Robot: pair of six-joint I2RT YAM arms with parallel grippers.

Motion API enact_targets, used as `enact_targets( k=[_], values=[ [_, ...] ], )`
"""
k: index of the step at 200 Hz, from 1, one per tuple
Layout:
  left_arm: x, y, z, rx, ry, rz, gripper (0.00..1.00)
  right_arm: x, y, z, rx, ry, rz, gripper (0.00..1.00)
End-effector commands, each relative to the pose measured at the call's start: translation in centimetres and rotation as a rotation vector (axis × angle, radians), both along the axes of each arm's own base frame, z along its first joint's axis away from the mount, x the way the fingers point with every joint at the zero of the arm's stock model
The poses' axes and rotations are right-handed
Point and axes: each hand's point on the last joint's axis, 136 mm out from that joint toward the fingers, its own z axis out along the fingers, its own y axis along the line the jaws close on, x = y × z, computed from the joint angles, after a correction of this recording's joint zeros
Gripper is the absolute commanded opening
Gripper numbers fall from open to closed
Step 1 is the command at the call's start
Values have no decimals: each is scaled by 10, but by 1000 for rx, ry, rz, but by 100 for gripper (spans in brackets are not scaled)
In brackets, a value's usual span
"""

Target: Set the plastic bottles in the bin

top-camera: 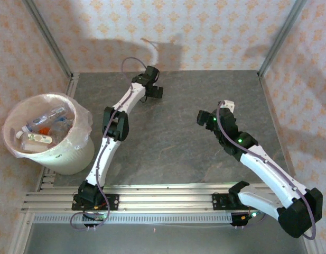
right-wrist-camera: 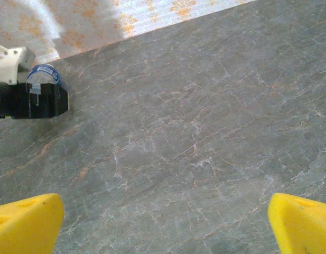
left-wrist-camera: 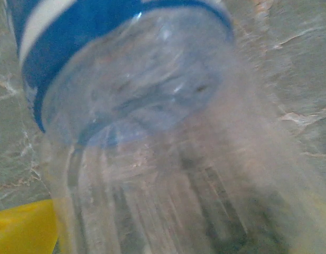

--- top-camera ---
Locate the orange label bottle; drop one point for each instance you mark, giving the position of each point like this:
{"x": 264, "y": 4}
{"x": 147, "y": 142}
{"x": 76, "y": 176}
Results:
{"x": 44, "y": 130}

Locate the white plastic bin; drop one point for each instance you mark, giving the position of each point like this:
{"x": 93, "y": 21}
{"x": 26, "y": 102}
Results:
{"x": 73, "y": 158}

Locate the right aluminium frame post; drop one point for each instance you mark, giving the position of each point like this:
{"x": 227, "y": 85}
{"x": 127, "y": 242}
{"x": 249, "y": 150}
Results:
{"x": 282, "y": 34}

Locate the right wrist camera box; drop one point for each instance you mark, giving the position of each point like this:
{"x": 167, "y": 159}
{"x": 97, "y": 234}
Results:
{"x": 229, "y": 104}

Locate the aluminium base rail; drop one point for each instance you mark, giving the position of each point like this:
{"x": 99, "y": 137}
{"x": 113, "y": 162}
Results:
{"x": 165, "y": 201}

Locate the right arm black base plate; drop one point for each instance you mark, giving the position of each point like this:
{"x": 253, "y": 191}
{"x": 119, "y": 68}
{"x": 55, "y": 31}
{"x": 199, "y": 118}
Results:
{"x": 221, "y": 202}

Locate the cream label clear bottle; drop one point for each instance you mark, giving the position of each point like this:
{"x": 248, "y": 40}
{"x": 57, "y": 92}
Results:
{"x": 37, "y": 140}

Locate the aluminium frame post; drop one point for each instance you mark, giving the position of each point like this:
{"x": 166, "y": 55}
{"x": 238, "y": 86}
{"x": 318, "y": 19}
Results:
{"x": 282, "y": 34}
{"x": 46, "y": 34}

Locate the wide blue label bottle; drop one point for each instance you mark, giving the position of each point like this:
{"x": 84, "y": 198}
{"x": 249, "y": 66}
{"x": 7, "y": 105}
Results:
{"x": 61, "y": 121}

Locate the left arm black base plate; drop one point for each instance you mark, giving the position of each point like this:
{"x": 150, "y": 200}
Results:
{"x": 112, "y": 202}

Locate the clear bottle pink label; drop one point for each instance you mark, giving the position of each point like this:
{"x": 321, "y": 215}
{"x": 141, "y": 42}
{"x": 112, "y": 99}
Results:
{"x": 46, "y": 117}

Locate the translucent pink bin liner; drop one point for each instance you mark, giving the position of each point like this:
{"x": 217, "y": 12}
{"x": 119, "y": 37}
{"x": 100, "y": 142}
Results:
{"x": 84, "y": 119}

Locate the left aluminium frame post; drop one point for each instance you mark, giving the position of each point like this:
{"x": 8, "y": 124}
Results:
{"x": 46, "y": 34}

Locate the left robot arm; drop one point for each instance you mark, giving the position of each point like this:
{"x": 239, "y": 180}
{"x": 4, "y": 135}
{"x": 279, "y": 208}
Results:
{"x": 108, "y": 156}

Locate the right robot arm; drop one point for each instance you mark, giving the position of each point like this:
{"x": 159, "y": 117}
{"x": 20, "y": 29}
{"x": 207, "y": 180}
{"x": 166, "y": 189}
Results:
{"x": 263, "y": 174}

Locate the right aluminium side rail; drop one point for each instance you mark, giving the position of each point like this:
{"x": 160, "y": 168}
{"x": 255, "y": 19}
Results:
{"x": 268, "y": 105}

